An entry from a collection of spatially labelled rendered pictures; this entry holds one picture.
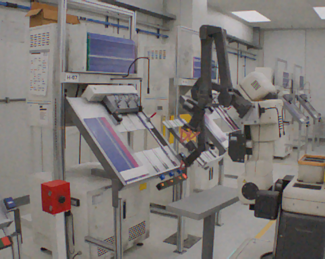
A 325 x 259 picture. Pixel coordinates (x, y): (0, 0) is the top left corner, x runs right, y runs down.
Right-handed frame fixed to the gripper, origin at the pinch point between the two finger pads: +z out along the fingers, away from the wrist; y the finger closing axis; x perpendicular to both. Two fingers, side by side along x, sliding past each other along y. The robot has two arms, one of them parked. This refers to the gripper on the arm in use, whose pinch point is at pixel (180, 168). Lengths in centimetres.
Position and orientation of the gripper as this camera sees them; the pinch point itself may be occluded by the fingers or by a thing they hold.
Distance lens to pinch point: 254.1
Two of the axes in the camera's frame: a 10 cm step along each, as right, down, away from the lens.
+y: -5.6, 0.8, -8.3
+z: -6.1, 6.4, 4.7
